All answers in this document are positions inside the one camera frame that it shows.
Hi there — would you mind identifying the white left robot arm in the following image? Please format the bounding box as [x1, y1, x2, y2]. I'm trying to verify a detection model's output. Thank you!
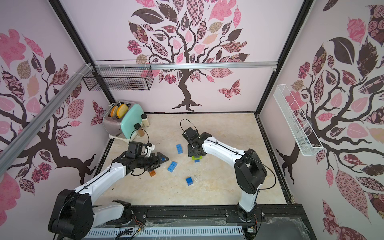
[48, 142, 169, 240]

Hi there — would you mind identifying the aluminium rail left wall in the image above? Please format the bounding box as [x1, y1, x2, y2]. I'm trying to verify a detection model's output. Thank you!
[1, 63, 91, 175]

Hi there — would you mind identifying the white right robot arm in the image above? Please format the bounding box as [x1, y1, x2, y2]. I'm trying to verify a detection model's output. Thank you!
[182, 128, 268, 222]

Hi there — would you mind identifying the brown spice jar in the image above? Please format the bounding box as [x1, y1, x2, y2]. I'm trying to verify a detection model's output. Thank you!
[134, 123, 146, 137]

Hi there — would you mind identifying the aluminium rail wall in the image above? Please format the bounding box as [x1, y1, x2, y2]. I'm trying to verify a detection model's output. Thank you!
[1, 63, 91, 175]
[95, 62, 278, 70]

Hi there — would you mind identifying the white wire shelf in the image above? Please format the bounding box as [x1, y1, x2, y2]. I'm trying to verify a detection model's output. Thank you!
[273, 85, 324, 156]

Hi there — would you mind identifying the black corner frame post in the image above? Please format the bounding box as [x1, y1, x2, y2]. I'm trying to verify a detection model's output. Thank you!
[255, 0, 314, 116]

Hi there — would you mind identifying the white cable duct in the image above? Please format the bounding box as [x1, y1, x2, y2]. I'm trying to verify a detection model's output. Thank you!
[85, 226, 243, 240]

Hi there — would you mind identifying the blue small lego brick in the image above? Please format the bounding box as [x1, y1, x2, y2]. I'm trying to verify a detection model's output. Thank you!
[186, 177, 194, 186]

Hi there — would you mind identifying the mint green toaster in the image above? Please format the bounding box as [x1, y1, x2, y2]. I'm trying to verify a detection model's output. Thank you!
[102, 100, 144, 142]

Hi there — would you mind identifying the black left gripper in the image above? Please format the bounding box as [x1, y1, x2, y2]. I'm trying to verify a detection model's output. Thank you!
[135, 152, 169, 172]

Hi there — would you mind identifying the black wire basket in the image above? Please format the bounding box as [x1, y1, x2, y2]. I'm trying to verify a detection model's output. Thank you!
[83, 60, 154, 91]

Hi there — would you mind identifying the pale spice jar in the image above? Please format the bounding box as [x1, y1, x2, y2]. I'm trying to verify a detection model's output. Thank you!
[141, 114, 150, 127]

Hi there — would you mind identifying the aluminium rail back wall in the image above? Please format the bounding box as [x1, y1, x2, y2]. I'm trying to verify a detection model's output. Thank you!
[95, 62, 278, 70]

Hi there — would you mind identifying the lime green lego brick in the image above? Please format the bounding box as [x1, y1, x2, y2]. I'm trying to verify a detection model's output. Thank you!
[192, 156, 203, 161]

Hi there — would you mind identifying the light blue long lego brick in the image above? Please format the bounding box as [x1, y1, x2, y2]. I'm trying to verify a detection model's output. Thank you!
[167, 161, 178, 173]

